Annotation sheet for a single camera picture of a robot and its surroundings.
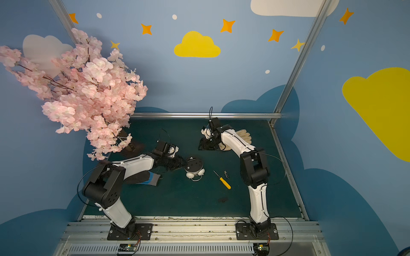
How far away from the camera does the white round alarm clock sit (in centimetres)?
92

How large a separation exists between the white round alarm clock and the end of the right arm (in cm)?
10

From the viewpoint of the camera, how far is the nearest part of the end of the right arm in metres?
0.74
